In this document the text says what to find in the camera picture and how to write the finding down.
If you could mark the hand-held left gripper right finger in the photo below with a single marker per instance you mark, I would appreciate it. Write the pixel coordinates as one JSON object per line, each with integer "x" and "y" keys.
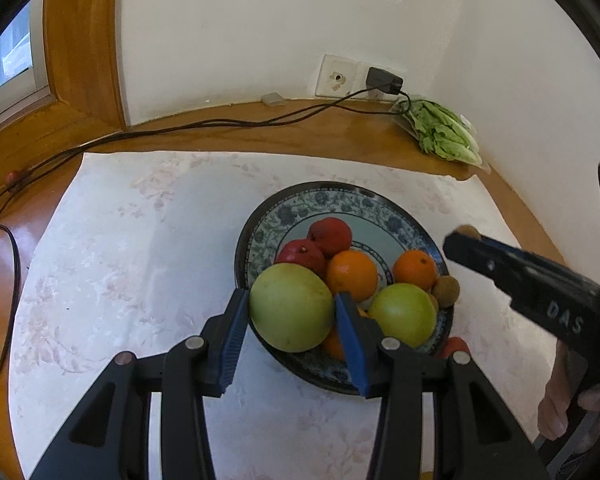
{"x": 352, "y": 345}

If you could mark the white antenna wall socket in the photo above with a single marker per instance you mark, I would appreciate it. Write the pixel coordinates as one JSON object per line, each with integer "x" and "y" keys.
{"x": 337, "y": 75}

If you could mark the small green pomelo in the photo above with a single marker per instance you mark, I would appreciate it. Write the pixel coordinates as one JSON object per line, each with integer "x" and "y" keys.
{"x": 402, "y": 314}

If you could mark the wooden window frame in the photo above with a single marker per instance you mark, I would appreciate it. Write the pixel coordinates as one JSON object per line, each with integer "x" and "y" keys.
{"x": 85, "y": 40}

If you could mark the orange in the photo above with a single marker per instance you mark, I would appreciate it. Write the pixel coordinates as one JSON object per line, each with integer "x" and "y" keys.
{"x": 352, "y": 275}
{"x": 332, "y": 345}
{"x": 415, "y": 270}

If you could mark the small grey block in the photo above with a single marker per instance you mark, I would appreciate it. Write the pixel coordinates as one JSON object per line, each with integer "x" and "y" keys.
{"x": 273, "y": 99}

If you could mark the person's right hand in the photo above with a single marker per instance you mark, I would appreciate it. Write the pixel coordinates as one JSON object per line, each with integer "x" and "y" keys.
{"x": 552, "y": 400}

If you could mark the large green apple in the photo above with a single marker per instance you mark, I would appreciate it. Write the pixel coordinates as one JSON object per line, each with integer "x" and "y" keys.
{"x": 291, "y": 307}

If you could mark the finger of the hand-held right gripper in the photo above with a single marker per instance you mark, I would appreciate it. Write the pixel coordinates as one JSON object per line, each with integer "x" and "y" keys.
{"x": 480, "y": 257}

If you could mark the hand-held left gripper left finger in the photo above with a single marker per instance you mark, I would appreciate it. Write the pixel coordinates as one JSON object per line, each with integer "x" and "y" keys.
{"x": 235, "y": 335}

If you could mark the white floral table mat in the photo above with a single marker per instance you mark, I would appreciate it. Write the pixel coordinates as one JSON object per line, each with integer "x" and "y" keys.
{"x": 130, "y": 260}

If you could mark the romaine lettuce in bag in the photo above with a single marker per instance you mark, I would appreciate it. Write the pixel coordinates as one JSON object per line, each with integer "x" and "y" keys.
{"x": 440, "y": 132}

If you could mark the black charger plug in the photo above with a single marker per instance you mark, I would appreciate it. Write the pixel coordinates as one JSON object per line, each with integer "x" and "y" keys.
{"x": 384, "y": 81}

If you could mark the blue floral ceramic plate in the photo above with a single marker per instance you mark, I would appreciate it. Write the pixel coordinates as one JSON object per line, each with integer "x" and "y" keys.
{"x": 280, "y": 217}

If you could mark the brown kiwi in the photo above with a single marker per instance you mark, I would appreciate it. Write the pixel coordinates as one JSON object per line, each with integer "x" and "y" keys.
{"x": 433, "y": 304}
{"x": 446, "y": 291}
{"x": 469, "y": 232}

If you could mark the window with bars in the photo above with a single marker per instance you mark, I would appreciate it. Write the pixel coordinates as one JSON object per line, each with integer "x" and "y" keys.
{"x": 10, "y": 65}

